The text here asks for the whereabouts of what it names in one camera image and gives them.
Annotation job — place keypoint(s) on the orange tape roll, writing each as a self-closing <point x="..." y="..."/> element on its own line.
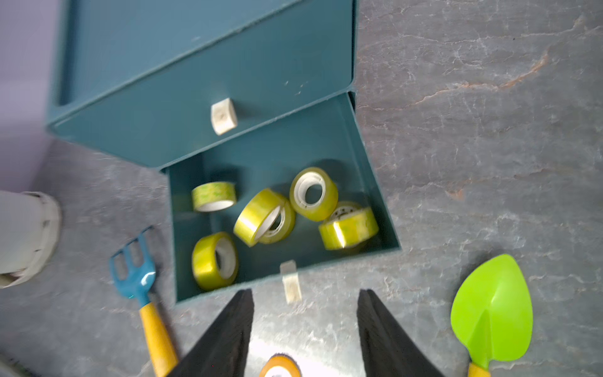
<point x="280" y="365"/>

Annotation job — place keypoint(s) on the green toy shovel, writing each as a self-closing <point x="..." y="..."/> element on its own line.
<point x="492" y="314"/>

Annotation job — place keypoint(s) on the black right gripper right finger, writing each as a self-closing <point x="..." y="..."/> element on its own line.
<point x="386" y="348"/>

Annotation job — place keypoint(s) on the white plant pot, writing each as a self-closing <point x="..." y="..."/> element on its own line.
<point x="30" y="230"/>

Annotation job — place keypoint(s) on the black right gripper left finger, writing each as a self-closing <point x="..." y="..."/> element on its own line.
<point x="222" y="350"/>

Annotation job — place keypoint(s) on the teal drawer cabinet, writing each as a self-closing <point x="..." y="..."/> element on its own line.
<point x="247" y="92"/>

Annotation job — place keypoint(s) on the blue toy rake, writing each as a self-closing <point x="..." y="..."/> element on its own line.
<point x="137" y="284"/>

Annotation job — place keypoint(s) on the yellow-green tape roll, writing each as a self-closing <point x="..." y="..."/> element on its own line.
<point x="349" y="227"/>
<point x="215" y="262"/>
<point x="268" y="218"/>
<point x="214" y="196"/>
<point x="326" y="204"/>

